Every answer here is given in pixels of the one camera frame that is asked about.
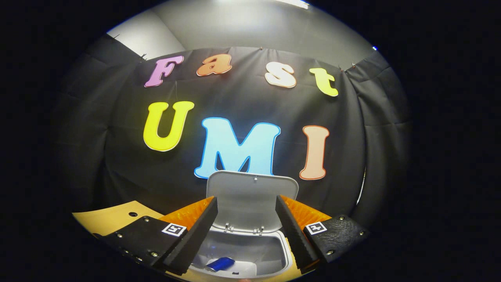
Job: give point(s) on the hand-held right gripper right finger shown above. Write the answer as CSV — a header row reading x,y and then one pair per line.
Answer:
x,y
293,235

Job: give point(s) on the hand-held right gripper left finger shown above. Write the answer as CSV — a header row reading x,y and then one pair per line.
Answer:
x,y
195,235

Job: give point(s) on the silver and blue pop can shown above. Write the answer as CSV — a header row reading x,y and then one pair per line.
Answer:
x,y
221,264

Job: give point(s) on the white desktop garbage bin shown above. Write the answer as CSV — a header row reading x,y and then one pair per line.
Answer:
x,y
246,199

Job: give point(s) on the wooden desktop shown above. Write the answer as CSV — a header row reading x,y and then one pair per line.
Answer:
x,y
113,217

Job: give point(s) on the long ceiling light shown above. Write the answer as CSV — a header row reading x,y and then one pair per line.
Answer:
x,y
293,3

